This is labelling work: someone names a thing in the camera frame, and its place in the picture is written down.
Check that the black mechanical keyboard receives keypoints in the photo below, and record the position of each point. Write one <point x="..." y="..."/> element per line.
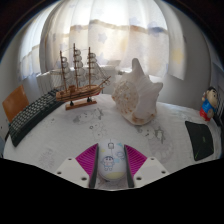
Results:
<point x="30" y="116"/>

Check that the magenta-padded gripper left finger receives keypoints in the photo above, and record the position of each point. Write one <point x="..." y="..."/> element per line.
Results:
<point x="87" y="160"/>

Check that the orange wooden chair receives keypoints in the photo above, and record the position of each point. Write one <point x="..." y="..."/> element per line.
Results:
<point x="15" y="103"/>

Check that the large white conch shell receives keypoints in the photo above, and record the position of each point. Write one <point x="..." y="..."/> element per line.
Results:
<point x="136" y="96"/>

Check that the white radiator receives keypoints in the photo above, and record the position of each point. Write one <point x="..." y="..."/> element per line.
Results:
<point x="45" y="81"/>

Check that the white cartoon-print computer mouse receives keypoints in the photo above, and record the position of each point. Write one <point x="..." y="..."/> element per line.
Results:
<point x="111" y="161"/>

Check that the wooden model sailing ship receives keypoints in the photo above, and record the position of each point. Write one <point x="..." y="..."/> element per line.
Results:
<point x="78" y="91"/>

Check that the cartoon boy figurine clock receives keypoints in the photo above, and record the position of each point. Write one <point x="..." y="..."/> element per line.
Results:
<point x="209" y="105"/>

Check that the white printed tablecloth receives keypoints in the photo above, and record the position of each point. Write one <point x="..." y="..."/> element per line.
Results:
<point x="66" y="133"/>

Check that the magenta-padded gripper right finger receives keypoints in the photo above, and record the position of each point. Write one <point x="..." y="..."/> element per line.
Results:
<point x="135" y="160"/>

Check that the black mouse pad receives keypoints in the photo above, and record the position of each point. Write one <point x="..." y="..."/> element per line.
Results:
<point x="200" y="140"/>

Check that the white star-print curtain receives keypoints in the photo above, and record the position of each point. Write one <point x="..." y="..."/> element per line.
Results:
<point x="110" y="33"/>

